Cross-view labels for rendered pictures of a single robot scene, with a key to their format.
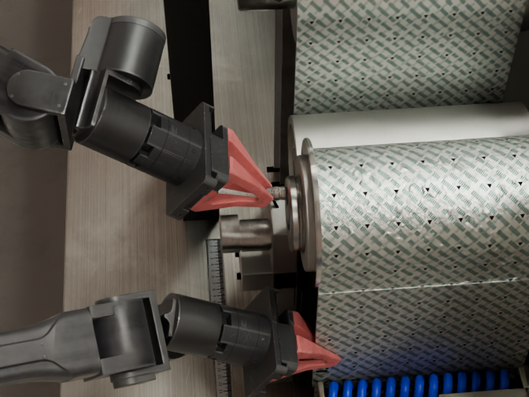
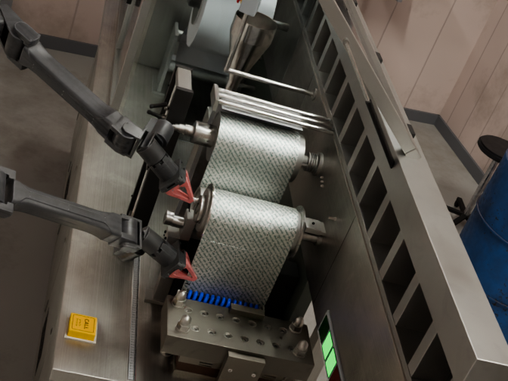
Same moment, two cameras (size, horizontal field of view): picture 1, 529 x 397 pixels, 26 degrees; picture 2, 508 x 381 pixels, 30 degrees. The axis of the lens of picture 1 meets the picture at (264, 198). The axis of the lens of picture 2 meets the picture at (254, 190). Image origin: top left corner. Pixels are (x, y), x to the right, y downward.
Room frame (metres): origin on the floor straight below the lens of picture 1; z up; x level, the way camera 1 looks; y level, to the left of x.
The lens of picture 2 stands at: (-1.41, 0.27, 2.57)
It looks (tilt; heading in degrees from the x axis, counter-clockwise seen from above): 30 degrees down; 349
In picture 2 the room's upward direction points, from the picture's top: 22 degrees clockwise
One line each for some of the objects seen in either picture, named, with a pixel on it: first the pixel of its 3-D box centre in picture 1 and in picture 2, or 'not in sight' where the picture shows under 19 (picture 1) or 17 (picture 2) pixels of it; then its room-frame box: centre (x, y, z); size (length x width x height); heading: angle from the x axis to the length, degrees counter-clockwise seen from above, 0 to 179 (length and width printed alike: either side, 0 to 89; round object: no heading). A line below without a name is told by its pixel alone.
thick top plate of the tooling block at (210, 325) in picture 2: not in sight; (236, 337); (0.53, -0.22, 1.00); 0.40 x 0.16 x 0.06; 95
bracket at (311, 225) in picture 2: not in sight; (314, 226); (0.72, -0.34, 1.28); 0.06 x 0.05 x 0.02; 95
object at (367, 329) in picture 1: (426, 333); (232, 275); (0.64, -0.17, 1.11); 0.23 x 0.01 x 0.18; 95
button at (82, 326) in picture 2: not in sight; (82, 326); (0.51, 0.17, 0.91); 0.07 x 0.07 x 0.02; 5
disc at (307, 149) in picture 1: (310, 213); (205, 210); (0.69, -0.05, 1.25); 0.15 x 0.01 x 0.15; 5
